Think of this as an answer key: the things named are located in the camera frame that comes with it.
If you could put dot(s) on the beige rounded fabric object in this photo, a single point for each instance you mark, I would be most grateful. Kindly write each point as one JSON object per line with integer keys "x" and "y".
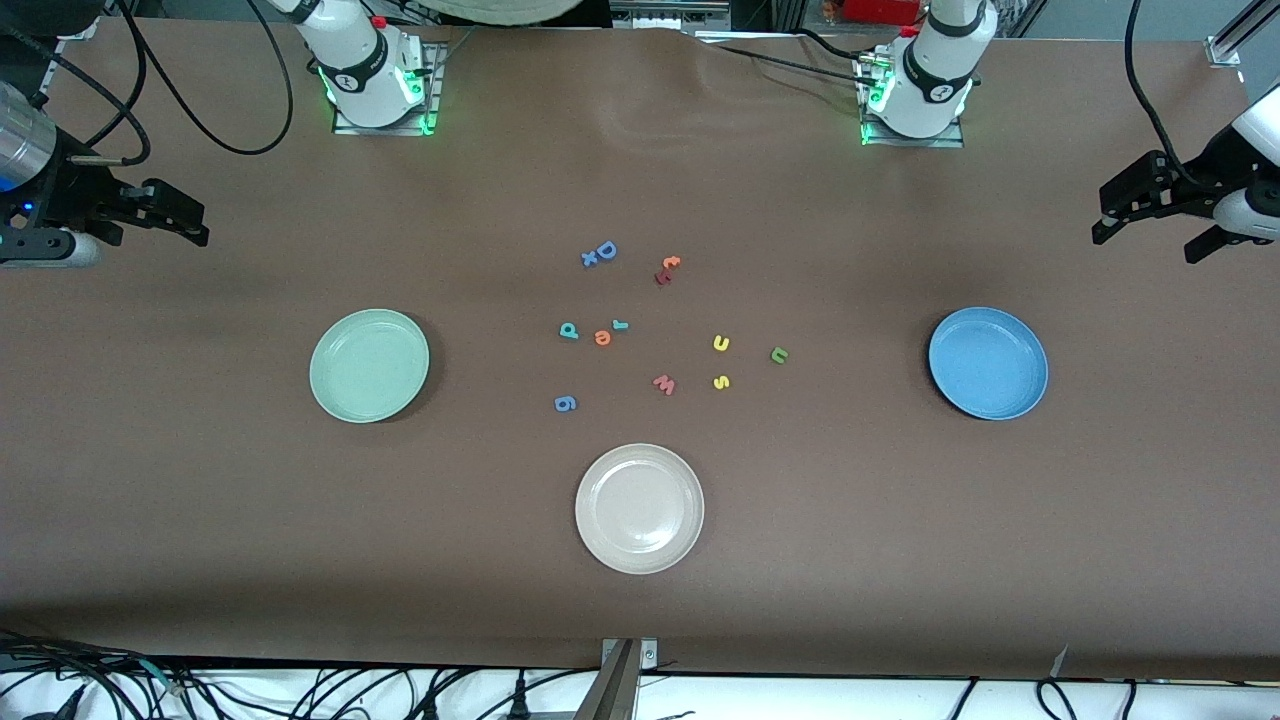
{"x": 500, "y": 10}

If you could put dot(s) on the blue foam letter D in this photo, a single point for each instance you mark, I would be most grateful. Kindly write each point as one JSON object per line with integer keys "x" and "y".
{"x": 600, "y": 250}

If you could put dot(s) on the beige plate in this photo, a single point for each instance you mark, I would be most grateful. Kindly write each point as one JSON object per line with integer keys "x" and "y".
{"x": 640, "y": 509}

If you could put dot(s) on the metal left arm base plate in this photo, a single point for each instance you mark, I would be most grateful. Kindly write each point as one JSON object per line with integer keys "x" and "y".
{"x": 910, "y": 143}

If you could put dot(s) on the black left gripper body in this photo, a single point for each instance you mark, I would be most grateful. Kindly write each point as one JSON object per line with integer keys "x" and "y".
{"x": 1176, "y": 190}

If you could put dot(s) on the teal foam letter p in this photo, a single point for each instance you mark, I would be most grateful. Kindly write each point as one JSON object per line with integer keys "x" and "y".
{"x": 566, "y": 331}

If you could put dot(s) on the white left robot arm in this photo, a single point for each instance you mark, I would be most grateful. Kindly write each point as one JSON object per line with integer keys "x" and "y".
{"x": 930, "y": 70}

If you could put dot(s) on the brown table cover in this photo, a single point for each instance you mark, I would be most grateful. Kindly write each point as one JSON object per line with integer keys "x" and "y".
{"x": 200, "y": 520}

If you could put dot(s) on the pink foam letter w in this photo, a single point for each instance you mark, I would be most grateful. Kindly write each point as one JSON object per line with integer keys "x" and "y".
{"x": 664, "y": 384}

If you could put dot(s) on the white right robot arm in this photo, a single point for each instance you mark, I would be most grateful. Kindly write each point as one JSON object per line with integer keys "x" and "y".
{"x": 360, "y": 70}

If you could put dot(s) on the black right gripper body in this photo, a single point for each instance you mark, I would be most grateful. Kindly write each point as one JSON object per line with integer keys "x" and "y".
{"x": 72, "y": 190}

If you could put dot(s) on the blue plate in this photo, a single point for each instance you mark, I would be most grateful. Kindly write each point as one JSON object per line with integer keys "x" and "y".
{"x": 988, "y": 363}

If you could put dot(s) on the grey tape piece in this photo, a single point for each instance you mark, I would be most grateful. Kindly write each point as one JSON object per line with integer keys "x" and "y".
{"x": 1060, "y": 660}

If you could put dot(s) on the light green plate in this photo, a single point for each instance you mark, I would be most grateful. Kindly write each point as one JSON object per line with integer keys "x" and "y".
{"x": 369, "y": 366}

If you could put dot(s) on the red box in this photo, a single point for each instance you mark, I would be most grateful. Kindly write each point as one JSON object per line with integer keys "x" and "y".
{"x": 880, "y": 10}

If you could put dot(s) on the aluminium camera mount post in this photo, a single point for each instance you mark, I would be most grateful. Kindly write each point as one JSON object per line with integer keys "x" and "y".
{"x": 615, "y": 690}

